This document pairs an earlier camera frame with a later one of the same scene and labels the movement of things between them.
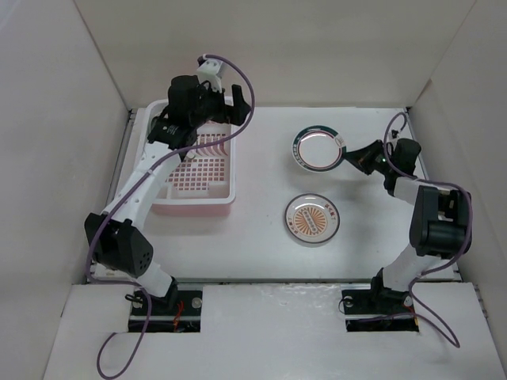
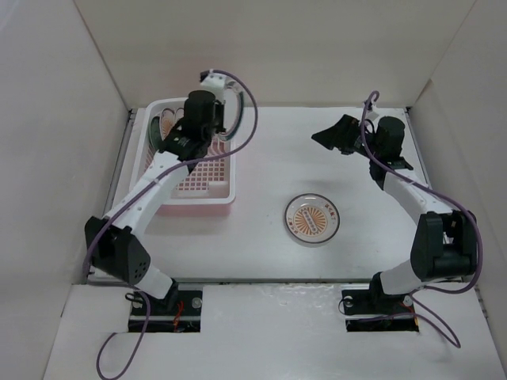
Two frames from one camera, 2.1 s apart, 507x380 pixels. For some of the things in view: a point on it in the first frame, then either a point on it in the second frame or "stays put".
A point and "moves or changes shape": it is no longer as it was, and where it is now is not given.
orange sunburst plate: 312,218 stays put
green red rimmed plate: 318,148 moves or changes shape
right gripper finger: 367,153 → 342,134
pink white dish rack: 204,182 stays put
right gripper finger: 368,165 → 348,148
